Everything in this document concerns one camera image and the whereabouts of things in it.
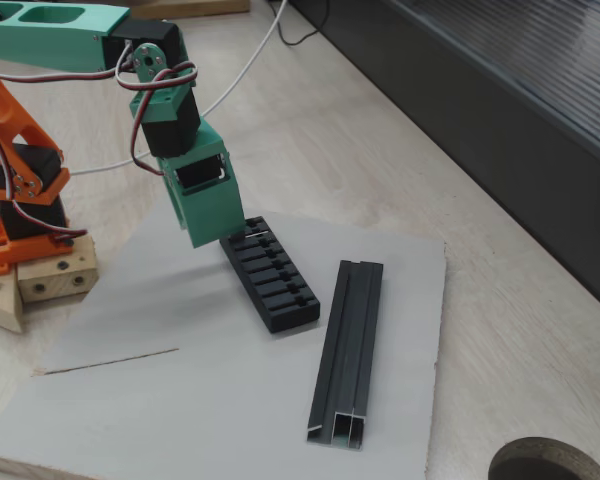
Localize black slotted block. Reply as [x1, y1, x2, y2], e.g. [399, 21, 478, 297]
[219, 215, 322, 335]

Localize long wooden board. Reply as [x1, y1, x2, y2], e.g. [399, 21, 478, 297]
[128, 0, 251, 21]

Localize wooden block with screws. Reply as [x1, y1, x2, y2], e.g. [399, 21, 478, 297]
[17, 234, 100, 304]

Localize grey flat board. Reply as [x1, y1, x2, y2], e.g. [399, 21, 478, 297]
[0, 196, 449, 480]

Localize light wooden plank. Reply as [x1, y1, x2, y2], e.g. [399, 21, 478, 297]
[0, 272, 25, 335]

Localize grey horizontal window blinds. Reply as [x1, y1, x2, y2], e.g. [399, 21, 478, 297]
[389, 0, 600, 169]

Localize wrist servo wire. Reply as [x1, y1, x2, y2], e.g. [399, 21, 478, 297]
[113, 42, 200, 177]

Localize white cable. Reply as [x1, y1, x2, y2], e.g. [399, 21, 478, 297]
[68, 0, 289, 176]

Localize base servo wire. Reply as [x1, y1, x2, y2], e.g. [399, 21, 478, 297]
[9, 197, 89, 247]

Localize black cable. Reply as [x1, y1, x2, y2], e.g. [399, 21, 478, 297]
[265, 0, 330, 47]

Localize dark aluminium profile rail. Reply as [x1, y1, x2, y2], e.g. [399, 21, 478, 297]
[305, 258, 385, 449]

